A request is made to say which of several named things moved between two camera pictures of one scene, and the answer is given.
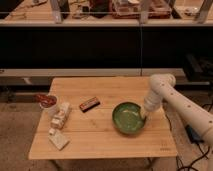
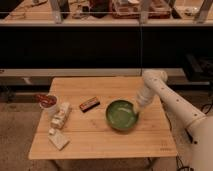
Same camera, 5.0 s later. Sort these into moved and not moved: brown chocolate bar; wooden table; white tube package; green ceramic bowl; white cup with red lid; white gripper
Moved: green ceramic bowl; white gripper
Not moved: white tube package; wooden table; white cup with red lid; brown chocolate bar
